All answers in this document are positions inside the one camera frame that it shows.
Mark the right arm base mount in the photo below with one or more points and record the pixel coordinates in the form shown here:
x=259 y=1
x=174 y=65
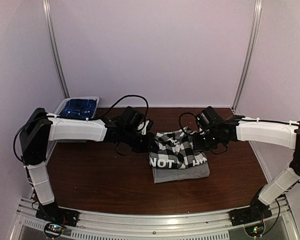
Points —
x=249 y=214

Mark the front aluminium rail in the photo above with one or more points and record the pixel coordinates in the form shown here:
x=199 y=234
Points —
x=211 y=225

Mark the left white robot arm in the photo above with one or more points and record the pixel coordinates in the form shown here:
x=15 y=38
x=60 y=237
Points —
x=33 y=138

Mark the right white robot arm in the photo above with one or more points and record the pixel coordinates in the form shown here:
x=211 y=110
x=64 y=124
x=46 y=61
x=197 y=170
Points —
x=276 y=144

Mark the right aluminium frame post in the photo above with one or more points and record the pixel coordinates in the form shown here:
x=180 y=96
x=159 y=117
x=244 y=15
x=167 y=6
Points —
x=252 y=41

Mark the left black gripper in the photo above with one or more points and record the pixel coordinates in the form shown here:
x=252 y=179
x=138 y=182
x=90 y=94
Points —
x=149 y=142

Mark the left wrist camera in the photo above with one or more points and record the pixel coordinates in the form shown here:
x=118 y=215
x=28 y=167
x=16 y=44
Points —
x=133 y=120

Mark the aluminium frame post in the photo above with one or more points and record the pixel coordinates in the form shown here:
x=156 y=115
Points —
x=252 y=41
x=54 y=47

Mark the left aluminium frame post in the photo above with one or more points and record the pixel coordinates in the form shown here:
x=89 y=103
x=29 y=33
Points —
x=54 y=47

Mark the blue plaid shirt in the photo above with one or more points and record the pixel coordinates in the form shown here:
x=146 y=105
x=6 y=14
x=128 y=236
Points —
x=79 y=108

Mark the black white plaid shirt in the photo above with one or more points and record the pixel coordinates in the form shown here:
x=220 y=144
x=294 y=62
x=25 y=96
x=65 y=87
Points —
x=175 y=151

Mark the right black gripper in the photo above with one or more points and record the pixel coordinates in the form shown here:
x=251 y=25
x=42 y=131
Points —
x=198 y=145

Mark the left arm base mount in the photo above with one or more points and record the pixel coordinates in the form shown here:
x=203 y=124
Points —
x=61 y=216

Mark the grey shirt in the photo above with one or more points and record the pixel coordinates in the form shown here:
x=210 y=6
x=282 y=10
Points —
x=170 y=175

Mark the white plastic basket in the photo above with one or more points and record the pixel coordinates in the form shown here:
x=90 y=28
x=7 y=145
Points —
x=74 y=121

